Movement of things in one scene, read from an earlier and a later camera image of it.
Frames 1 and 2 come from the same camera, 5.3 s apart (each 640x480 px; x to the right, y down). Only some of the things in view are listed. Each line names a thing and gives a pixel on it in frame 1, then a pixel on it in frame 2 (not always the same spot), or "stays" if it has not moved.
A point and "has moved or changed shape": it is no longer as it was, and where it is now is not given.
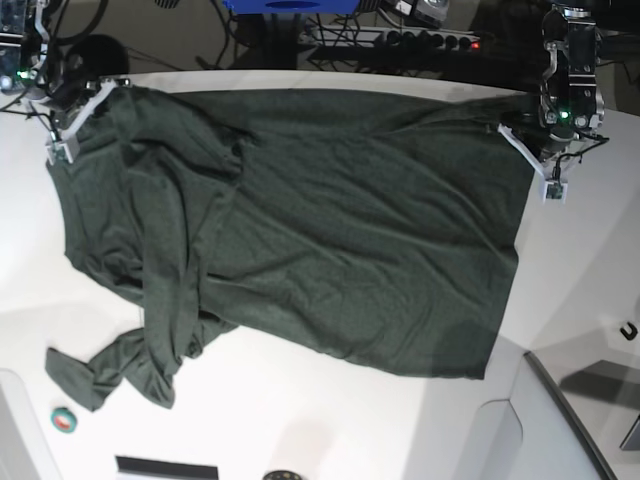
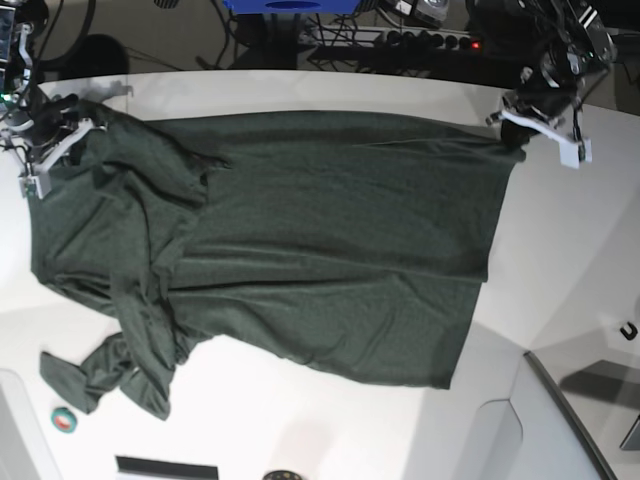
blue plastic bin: (290, 7) stays
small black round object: (282, 475) stays
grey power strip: (387, 37) stays
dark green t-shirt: (375, 228) has moved or changed shape
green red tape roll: (63, 419) stays
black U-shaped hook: (633, 330) stays
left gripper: (72, 99) -> (54, 129)
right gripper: (557, 154) -> (544, 100)
